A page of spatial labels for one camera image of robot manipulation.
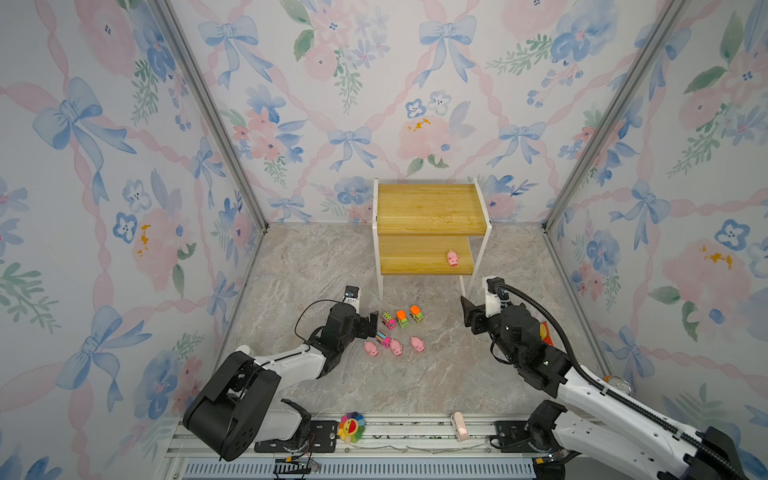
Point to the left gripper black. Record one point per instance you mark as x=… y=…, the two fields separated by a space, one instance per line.
x=364 y=331

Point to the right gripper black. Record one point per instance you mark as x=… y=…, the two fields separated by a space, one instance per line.
x=473 y=315

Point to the pink pig toy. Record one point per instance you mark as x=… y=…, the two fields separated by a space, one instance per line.
x=371 y=349
x=417 y=344
x=452 y=258
x=396 y=348

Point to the orange yellow toy truck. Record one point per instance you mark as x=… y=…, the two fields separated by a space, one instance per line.
x=416 y=314

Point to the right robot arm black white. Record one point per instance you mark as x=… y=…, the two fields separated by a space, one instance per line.
x=584 y=414

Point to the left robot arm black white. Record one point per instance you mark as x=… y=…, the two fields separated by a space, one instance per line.
x=240 y=404

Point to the white wood two-tier shelf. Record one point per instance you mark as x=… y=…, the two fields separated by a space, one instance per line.
x=415 y=225

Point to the pink green toy truck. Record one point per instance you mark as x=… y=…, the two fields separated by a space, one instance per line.
x=389 y=321

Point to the pink teal toy truck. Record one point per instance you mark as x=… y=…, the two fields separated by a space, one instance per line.
x=383 y=339

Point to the orange green toy truck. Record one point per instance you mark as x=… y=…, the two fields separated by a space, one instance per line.
x=402 y=319

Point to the red snack bag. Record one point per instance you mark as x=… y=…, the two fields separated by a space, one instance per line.
x=545 y=333

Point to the rainbow flower plush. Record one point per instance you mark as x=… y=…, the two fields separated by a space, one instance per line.
x=351 y=427

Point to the pink eraser block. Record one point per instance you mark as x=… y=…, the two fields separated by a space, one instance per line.
x=460 y=428

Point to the white capped bottle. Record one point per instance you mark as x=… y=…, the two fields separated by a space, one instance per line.
x=245 y=349

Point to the orange soda can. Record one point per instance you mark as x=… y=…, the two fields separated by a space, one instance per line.
x=619 y=383

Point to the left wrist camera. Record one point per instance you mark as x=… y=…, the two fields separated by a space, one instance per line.
x=351 y=297

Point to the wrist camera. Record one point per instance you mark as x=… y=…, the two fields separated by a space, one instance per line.
x=493 y=303
x=351 y=297

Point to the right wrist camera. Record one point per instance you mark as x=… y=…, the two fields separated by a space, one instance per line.
x=493 y=303

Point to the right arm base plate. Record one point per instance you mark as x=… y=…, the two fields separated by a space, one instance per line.
x=517 y=436

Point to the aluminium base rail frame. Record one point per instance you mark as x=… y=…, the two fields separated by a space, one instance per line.
x=392 y=447

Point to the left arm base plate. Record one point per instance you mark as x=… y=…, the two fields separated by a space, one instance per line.
x=316 y=436

